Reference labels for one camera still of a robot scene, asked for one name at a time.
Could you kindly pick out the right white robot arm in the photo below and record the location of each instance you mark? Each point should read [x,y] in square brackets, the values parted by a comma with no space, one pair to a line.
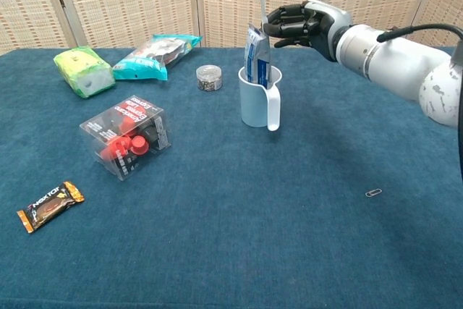
[398,63]

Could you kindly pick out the green tissue pack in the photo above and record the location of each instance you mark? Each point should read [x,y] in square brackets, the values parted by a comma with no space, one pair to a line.
[85,70]

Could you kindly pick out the metal paper clip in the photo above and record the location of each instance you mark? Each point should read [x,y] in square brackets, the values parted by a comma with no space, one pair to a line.
[373,192]

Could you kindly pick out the teal snack bag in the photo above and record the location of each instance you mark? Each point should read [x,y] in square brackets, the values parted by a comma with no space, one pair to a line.
[152,61]

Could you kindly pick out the blue table cloth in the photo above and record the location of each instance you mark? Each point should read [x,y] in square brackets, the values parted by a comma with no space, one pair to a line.
[231,233]

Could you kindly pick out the brown orange chocolate bar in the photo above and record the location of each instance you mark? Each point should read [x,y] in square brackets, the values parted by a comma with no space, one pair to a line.
[50,207]

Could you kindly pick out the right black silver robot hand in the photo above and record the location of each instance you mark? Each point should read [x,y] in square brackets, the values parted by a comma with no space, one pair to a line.
[311,23]

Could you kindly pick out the blue white toothpaste tube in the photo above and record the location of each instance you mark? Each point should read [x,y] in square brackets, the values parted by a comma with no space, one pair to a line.
[257,59]

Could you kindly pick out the small clear jar white lid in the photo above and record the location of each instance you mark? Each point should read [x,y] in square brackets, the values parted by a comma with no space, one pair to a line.
[209,77]

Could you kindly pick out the woven folding screen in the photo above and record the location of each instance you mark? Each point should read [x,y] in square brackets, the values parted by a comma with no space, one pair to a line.
[126,1]

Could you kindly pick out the clear box of coffee capsules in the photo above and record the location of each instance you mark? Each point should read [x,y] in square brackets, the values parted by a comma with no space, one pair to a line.
[124,135]

